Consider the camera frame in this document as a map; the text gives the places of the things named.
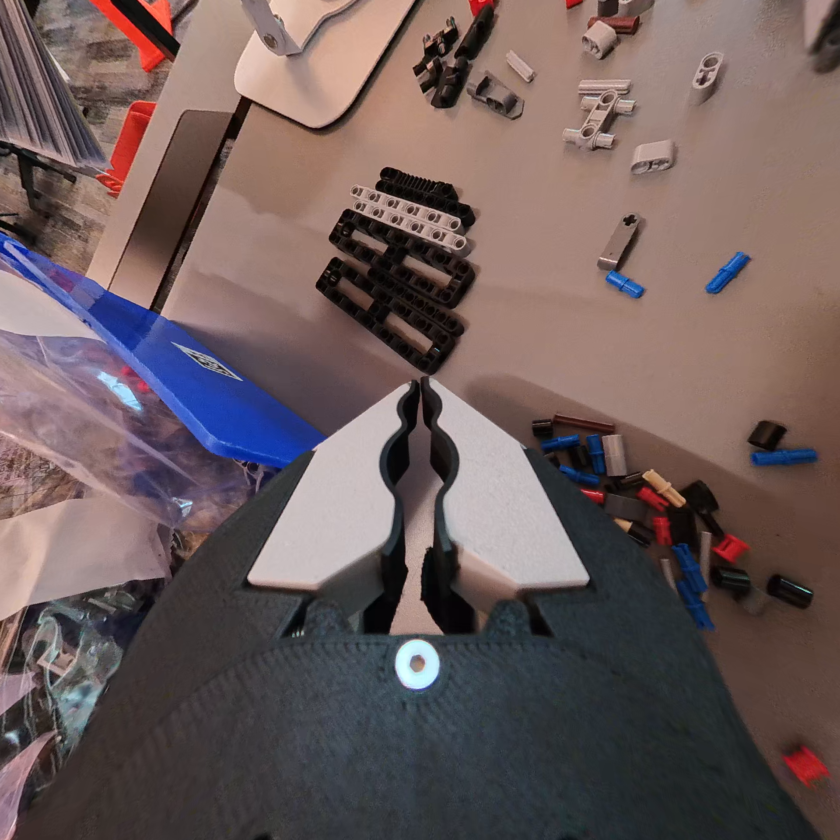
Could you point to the black metal frame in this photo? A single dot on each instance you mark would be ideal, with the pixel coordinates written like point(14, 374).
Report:
point(29, 177)

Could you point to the grey metal panel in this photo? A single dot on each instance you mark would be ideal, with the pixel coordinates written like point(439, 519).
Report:
point(170, 197)

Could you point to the light grey short lego beam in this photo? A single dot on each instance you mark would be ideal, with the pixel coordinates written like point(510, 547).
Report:
point(707, 77)
point(653, 157)

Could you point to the white paper sheet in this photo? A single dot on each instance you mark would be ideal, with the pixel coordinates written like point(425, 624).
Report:
point(72, 558)

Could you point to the small light grey lego pin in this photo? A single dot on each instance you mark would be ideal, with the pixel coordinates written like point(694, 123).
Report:
point(520, 65)

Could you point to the blue box lid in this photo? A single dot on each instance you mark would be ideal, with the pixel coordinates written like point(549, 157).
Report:
point(197, 394)

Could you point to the black lego bush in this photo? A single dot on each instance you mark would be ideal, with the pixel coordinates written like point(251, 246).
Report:
point(766, 434)

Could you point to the white monitor stand base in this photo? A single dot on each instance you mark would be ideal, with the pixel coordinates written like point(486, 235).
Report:
point(328, 85)

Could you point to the dark red lego piece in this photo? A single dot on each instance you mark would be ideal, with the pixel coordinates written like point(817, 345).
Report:
point(617, 23)

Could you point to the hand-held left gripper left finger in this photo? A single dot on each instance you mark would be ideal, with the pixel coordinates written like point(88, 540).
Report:
point(328, 512)

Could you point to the black toothed lego beam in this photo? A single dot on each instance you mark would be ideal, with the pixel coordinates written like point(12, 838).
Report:
point(426, 184)

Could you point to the orange and black clamp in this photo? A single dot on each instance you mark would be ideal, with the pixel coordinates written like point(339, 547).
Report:
point(141, 26)

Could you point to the dark grey thin lego liftarm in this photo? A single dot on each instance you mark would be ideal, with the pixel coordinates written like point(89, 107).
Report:
point(620, 243)

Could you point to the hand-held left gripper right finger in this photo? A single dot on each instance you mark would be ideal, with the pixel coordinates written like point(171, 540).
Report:
point(505, 512)

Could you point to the dark grey lego connector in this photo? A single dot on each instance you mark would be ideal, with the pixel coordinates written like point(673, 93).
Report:
point(495, 95)

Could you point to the orange plastic part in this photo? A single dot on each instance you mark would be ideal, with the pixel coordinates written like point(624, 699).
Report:
point(134, 138)

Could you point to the stack of grey sheets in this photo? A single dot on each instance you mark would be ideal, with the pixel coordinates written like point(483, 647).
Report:
point(39, 72)

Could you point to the clear plastic bag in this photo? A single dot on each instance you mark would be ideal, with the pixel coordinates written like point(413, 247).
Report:
point(59, 669)
point(79, 407)

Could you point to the light grey lego pin connector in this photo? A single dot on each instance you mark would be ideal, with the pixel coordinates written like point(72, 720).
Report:
point(597, 117)

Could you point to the black lego frame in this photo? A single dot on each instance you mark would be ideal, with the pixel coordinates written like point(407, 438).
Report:
point(341, 289)
point(459, 272)

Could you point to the red lego bush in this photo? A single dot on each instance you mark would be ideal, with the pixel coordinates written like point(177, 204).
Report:
point(805, 765)

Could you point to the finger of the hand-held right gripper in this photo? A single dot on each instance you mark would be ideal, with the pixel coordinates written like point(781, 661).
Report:
point(823, 19)

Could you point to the black lego connector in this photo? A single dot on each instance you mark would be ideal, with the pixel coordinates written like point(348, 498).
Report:
point(441, 38)
point(428, 71)
point(474, 33)
point(449, 84)

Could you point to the pile of mixed lego pins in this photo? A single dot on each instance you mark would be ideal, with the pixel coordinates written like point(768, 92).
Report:
point(656, 505)

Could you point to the grey lego piece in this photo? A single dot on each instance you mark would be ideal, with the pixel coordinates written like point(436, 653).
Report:
point(623, 6)

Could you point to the blue lego pin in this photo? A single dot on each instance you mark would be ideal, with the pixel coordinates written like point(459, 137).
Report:
point(784, 457)
point(623, 284)
point(727, 273)

